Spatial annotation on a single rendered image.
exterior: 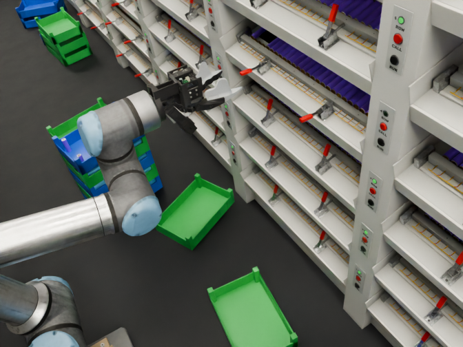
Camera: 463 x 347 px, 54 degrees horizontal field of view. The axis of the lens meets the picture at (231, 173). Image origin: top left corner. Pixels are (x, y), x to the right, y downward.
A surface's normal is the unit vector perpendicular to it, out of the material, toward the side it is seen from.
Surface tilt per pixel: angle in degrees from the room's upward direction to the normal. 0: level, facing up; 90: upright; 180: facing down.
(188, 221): 0
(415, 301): 15
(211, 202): 0
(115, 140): 93
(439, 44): 90
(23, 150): 0
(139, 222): 94
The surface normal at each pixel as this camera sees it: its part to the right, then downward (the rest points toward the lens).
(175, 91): 0.54, 0.57
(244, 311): -0.12, -0.69
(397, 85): -0.84, 0.46
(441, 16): -0.77, 0.63
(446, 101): -0.33, -0.54
